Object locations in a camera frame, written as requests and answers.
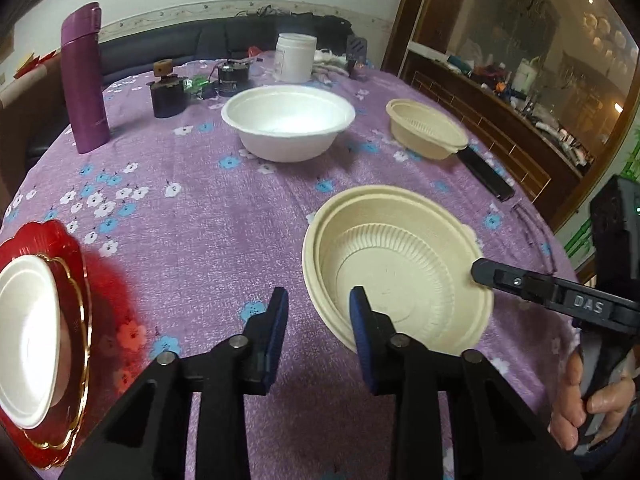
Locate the dark jar with wooden stopper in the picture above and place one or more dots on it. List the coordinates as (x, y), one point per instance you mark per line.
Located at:
(169, 100)

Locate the small cream plastic bowl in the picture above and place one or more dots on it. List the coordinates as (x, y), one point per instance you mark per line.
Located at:
(425, 127)

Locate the purple thermos bottle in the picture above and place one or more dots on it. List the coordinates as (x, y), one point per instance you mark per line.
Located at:
(85, 85)

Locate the person's right hand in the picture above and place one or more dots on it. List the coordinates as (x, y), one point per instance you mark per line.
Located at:
(565, 410)

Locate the black remote control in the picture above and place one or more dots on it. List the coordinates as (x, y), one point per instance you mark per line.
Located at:
(485, 172)

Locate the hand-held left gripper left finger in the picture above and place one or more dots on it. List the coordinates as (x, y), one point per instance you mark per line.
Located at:
(279, 330)

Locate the large cream plastic bowl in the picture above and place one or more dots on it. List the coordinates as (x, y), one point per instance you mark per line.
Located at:
(400, 270)

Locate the green plug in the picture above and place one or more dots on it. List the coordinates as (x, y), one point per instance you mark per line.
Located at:
(197, 83)

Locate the black perforated metal bracket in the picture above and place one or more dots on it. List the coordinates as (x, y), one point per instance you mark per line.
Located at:
(357, 49)

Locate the wooden glass display cabinet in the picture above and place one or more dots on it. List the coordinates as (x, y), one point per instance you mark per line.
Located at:
(450, 20)

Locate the black leather sofa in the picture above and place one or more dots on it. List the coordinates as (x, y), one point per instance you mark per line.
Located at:
(200, 40)

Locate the small red glass plate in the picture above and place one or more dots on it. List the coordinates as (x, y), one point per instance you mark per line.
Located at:
(75, 385)

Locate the large red glass plate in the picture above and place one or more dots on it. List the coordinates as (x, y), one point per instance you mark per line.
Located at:
(65, 240)

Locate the white plastic jar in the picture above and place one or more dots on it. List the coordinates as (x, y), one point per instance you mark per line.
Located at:
(295, 60)

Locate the brown armchair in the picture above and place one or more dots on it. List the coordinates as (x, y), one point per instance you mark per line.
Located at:
(25, 120)

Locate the red box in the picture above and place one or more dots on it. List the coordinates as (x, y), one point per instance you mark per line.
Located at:
(30, 63)

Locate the white paper bowl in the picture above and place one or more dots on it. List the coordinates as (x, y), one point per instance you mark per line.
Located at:
(25, 340)
(285, 120)

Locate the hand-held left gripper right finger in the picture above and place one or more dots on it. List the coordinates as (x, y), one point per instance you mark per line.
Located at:
(360, 340)

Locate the red plastic bag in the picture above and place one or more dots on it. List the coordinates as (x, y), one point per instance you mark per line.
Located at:
(255, 51)

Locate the black battery block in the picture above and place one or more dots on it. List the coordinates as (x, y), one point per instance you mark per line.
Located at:
(232, 82)

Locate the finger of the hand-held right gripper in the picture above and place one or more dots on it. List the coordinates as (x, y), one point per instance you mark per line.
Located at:
(510, 280)

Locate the white cloth gloves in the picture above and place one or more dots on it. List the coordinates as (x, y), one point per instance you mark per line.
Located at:
(330, 62)

